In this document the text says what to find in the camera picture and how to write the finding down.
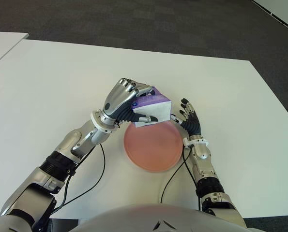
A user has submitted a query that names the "purple tissue paper pack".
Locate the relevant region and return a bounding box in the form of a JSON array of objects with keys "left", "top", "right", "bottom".
[{"left": 131, "top": 86, "right": 172, "bottom": 128}]

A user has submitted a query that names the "pink round plate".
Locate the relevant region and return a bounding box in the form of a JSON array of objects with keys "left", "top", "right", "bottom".
[{"left": 123, "top": 120, "right": 184, "bottom": 173}]

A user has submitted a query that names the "white side table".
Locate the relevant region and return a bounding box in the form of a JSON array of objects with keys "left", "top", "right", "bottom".
[{"left": 0, "top": 31, "right": 29, "bottom": 71}]

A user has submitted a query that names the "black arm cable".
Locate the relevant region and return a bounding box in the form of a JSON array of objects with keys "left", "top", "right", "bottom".
[
  {"left": 54, "top": 144, "right": 106, "bottom": 213},
  {"left": 159, "top": 145, "right": 201, "bottom": 213}
]

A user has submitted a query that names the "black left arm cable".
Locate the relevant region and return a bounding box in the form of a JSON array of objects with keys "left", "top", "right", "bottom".
[{"left": 54, "top": 144, "right": 106, "bottom": 213}]

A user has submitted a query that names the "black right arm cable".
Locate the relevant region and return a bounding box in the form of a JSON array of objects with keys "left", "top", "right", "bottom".
[{"left": 159, "top": 145, "right": 201, "bottom": 213}]

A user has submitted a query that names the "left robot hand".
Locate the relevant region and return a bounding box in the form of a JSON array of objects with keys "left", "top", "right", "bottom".
[{"left": 101, "top": 77, "right": 159, "bottom": 125}]

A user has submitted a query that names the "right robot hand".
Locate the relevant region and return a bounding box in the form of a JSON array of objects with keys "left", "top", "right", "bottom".
[{"left": 170, "top": 98, "right": 202, "bottom": 140}]

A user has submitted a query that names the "grey robot torso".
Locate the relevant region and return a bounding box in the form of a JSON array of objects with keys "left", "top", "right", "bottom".
[{"left": 77, "top": 204, "right": 252, "bottom": 232}]

